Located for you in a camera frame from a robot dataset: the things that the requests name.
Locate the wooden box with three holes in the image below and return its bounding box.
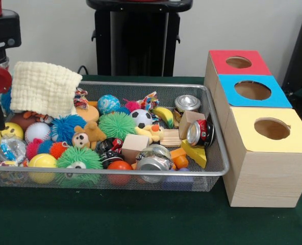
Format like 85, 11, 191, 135
205, 50, 302, 208

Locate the brown teddy bear toy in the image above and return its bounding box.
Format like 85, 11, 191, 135
71, 121, 107, 150

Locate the green spiky ball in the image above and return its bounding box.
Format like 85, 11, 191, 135
56, 146, 104, 170
98, 112, 138, 141

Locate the cream yellow cloth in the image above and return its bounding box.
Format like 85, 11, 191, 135
10, 62, 84, 119

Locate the black and white soccer ball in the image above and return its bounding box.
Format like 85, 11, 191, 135
130, 109, 155, 129

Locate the plain yellow ball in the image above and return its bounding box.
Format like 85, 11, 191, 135
27, 153, 58, 184

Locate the yellow wedge block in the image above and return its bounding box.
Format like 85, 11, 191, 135
181, 139, 208, 169

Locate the yellow smiley face ball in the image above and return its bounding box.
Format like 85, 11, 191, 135
0, 122, 25, 145

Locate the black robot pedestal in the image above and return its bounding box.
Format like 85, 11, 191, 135
86, 0, 193, 77

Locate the orange red ball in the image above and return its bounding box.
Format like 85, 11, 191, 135
106, 160, 134, 185

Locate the dark green table cloth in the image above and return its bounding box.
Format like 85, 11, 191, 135
0, 74, 302, 245

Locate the clear mesh bin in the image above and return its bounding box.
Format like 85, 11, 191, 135
0, 79, 231, 192

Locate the crumpled clear plastic bottle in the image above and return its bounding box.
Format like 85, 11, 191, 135
0, 136, 28, 164

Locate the blue spiky ball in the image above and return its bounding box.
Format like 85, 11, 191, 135
51, 114, 88, 145
1, 88, 14, 114

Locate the white baseball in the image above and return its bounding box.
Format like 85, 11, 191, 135
24, 121, 52, 144

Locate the crushed silver can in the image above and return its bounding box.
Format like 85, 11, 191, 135
135, 144, 174, 183

